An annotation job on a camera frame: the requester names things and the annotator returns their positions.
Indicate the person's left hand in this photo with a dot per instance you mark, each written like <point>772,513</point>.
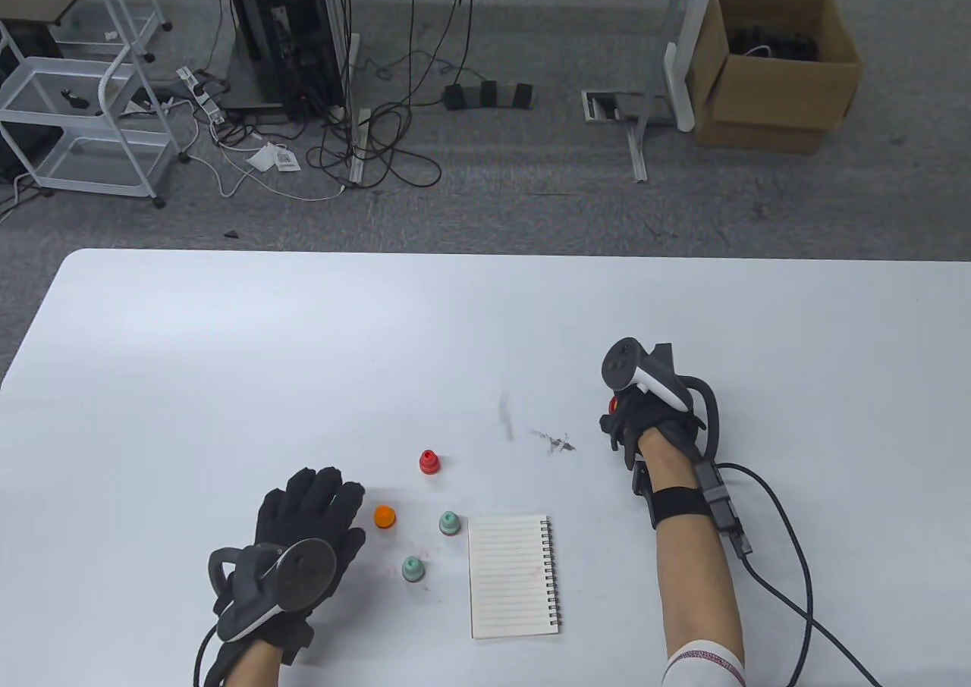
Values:
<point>311,505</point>

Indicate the person's right hand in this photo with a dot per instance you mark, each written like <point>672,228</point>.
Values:
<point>656,418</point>

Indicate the red lid with yellow label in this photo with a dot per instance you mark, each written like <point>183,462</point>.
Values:
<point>618,399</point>

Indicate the orange reward stamp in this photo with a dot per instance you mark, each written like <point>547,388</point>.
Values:
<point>384,517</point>

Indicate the green reward stamp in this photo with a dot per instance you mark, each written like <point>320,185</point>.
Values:
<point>450,522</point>
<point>412,569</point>

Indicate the red reward stamp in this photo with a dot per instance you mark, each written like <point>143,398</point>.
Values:
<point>429,463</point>

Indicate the white lined spiral notebook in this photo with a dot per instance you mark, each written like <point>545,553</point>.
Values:
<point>508,577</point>

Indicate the person's right forearm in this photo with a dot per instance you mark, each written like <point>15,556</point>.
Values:
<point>694,581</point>

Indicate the person's left forearm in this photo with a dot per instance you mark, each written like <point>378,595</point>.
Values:
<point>258,668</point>

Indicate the white sleeve with red stripes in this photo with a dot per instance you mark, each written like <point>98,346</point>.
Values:
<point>702,664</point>

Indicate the metal desk leg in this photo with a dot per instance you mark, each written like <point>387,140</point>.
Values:
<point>637,158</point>
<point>359,160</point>

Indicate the metal floor socket box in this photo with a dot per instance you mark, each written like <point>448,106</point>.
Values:
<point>603,107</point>

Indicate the white plastic panel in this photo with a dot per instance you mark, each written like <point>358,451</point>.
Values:
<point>677,84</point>

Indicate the brown cardboard box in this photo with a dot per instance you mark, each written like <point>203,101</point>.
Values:
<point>781,107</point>

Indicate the printed paper label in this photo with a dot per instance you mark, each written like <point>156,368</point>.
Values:
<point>287,161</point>

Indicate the black power adapter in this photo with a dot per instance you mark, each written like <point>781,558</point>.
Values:
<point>488,94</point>
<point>454,98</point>
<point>523,95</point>

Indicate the white paper tag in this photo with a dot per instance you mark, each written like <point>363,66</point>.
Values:
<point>262,159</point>

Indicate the grey power strip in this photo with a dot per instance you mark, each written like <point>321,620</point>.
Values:
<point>505,98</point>

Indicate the white rolling cart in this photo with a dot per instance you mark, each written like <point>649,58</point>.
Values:
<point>98,160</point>

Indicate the white power strip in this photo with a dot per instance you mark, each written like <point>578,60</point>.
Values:
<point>199,92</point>

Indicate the small black clip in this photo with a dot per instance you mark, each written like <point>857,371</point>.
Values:
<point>73,99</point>

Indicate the black computer tower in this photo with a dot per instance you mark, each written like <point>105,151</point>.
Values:
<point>296,27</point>

